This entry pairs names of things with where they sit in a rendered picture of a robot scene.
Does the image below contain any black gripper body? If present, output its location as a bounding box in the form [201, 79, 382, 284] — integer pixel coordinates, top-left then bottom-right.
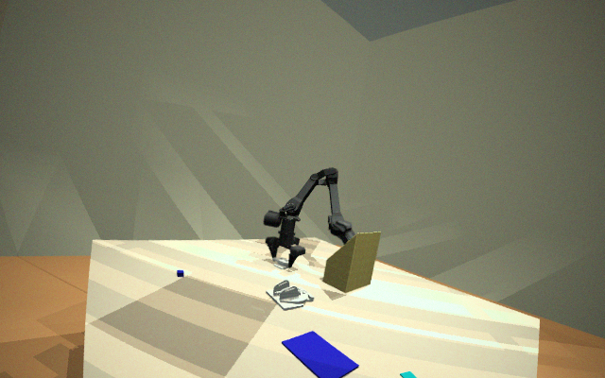
[265, 230, 305, 256]

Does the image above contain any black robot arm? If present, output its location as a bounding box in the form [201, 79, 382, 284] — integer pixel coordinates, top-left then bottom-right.
[264, 167, 355, 244]

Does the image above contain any blue flat rectangular plate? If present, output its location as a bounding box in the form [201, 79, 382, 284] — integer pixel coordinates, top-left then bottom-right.
[282, 331, 359, 378]

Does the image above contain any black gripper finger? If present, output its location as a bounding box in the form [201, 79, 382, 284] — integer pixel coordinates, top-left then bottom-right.
[268, 245, 279, 259]
[288, 253, 298, 268]

